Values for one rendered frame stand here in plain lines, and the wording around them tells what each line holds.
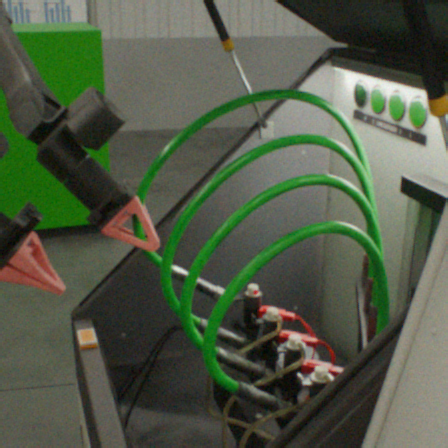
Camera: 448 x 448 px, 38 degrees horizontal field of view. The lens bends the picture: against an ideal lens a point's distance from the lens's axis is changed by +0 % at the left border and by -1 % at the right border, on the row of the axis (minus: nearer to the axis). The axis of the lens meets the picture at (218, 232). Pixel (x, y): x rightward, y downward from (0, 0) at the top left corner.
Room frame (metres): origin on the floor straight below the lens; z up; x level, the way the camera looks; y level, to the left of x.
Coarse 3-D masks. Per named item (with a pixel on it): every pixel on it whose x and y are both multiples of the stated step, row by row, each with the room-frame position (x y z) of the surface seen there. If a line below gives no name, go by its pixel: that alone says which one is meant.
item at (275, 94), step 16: (256, 96) 0.90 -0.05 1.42; (272, 96) 0.90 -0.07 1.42; (288, 96) 0.91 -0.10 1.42; (304, 96) 0.92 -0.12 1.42; (208, 112) 0.88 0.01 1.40; (224, 112) 0.88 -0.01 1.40; (336, 112) 0.93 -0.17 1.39; (192, 128) 0.87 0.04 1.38; (352, 128) 0.94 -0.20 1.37; (176, 144) 0.86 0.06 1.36; (160, 160) 0.85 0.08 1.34; (144, 176) 0.85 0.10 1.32; (368, 176) 0.95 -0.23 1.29; (144, 192) 0.85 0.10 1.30; (144, 240) 0.85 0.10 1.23
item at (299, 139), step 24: (264, 144) 0.82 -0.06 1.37; (288, 144) 0.82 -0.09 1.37; (312, 144) 0.84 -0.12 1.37; (336, 144) 0.84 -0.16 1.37; (240, 168) 0.80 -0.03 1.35; (360, 168) 0.85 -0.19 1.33; (192, 216) 0.78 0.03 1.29; (168, 240) 0.78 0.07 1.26; (168, 264) 0.77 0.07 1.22; (168, 288) 0.77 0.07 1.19
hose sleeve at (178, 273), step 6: (174, 270) 0.86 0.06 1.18; (180, 270) 0.86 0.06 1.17; (174, 276) 0.86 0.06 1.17; (180, 276) 0.86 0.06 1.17; (198, 282) 0.87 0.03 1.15; (204, 282) 0.87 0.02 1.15; (198, 288) 0.87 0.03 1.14; (204, 288) 0.87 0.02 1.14; (210, 288) 0.87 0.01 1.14; (216, 288) 0.88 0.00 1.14; (210, 294) 0.87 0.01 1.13
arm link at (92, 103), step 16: (80, 96) 0.89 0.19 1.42; (96, 96) 0.86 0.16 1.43; (32, 112) 0.89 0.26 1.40; (64, 112) 0.88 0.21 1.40; (80, 112) 0.85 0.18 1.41; (96, 112) 0.84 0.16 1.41; (112, 112) 0.85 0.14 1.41; (32, 128) 0.87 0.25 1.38; (48, 128) 0.88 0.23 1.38; (80, 128) 0.84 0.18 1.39; (96, 128) 0.84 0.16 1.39; (112, 128) 0.85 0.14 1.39; (80, 144) 0.92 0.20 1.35; (96, 144) 0.85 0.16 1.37
